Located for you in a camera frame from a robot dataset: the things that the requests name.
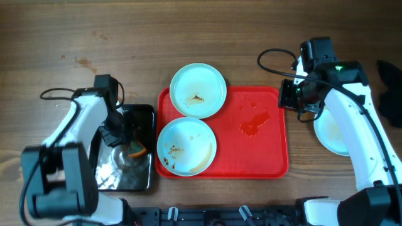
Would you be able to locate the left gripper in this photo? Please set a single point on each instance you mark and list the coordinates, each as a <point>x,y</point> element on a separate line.
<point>110,137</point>

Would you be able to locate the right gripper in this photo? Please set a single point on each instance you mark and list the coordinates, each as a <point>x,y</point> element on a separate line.
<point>286,95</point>

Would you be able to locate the green orange sponge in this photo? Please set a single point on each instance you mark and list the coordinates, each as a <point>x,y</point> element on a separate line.
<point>136,149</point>

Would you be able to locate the light blue plate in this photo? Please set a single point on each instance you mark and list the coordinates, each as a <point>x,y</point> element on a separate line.
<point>329,134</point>
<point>198,90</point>
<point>186,146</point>

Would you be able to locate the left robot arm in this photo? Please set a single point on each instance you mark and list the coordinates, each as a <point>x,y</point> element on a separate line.
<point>59,181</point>

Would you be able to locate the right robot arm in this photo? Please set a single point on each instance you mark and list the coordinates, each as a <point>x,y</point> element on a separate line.
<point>321,81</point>

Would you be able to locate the black water tray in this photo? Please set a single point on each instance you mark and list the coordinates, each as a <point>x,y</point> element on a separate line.
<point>113,169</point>

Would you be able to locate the red plastic tray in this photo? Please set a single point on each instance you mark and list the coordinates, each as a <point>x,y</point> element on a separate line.
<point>250,131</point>

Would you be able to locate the black cloth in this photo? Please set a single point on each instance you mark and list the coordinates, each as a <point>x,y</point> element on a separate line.
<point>390,100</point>

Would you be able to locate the light blue top plate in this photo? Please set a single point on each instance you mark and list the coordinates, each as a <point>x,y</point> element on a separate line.
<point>198,90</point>

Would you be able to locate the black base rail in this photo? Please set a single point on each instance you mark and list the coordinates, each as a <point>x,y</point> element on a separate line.
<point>267,216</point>

